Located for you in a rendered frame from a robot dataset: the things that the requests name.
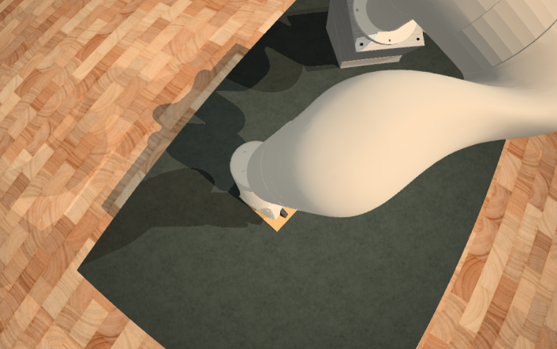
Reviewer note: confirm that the orange flat mat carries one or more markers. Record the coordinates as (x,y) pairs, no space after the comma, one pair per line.
(276,224)

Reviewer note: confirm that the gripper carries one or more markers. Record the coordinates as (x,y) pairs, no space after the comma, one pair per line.
(273,212)

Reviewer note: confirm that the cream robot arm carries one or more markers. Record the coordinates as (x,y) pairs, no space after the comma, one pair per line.
(367,137)

